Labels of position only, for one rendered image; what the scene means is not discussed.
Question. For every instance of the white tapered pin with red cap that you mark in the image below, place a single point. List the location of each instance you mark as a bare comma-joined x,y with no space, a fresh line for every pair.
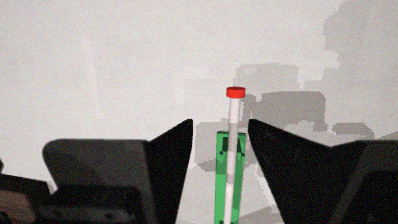
235,94

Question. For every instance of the green l-shaped bracket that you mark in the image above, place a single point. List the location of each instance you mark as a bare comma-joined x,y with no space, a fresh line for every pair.
220,179

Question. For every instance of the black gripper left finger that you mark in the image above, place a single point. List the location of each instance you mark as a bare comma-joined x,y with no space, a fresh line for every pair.
157,167

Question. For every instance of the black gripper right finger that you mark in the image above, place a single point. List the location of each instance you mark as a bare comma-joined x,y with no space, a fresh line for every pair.
313,183

